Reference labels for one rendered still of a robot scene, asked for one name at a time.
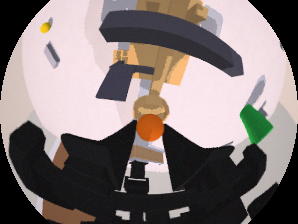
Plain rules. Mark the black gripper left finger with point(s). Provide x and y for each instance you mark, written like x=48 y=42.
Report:
x=113 y=152

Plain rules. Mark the orange ball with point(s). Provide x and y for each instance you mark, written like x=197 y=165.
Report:
x=150 y=127

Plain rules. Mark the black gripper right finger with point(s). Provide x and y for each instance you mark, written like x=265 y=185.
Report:
x=185 y=158

